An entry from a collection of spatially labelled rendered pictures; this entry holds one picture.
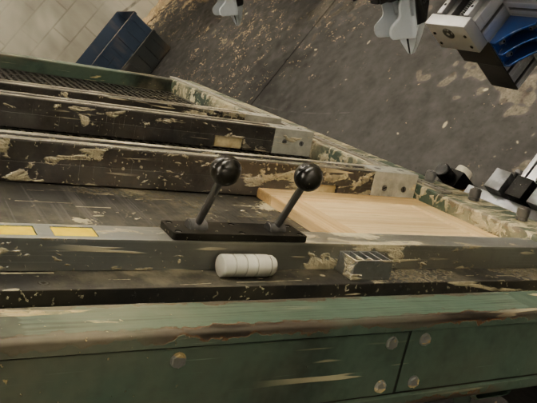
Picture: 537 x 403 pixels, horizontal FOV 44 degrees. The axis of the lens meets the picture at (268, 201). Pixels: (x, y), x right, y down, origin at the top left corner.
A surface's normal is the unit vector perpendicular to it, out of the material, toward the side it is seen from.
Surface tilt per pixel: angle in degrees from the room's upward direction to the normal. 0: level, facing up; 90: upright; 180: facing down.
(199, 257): 90
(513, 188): 0
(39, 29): 90
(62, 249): 90
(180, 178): 90
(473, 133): 0
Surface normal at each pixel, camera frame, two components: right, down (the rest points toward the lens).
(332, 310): 0.20, -0.95
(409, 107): -0.62, -0.55
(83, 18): 0.49, 0.29
